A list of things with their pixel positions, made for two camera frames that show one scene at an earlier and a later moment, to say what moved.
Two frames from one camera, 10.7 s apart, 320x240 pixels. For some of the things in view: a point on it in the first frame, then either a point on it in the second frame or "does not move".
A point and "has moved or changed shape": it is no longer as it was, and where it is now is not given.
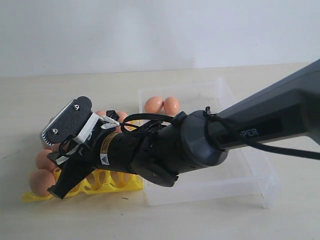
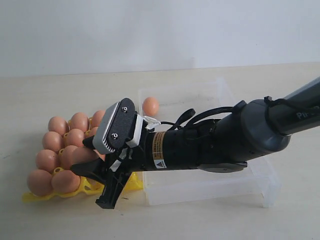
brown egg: [171, 106] has moved or changed shape
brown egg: [40, 181] does not move
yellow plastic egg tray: [96, 181] does not move
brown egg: [43, 162] does not move
